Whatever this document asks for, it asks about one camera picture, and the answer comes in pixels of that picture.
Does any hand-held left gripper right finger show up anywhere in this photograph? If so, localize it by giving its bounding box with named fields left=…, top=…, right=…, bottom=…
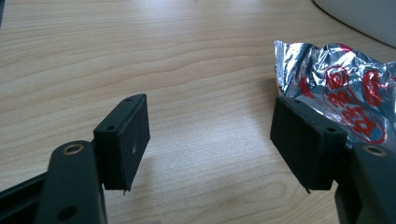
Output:
left=269, top=95, right=396, bottom=224

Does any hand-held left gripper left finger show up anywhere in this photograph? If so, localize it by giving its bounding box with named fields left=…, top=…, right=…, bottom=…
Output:
left=35, top=93, right=151, bottom=224

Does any silver foil wrapper red print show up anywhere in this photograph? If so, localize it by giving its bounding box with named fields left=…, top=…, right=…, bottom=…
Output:
left=274, top=39, right=396, bottom=157

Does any white container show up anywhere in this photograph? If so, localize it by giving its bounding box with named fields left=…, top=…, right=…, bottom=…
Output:
left=312, top=0, right=396, bottom=49

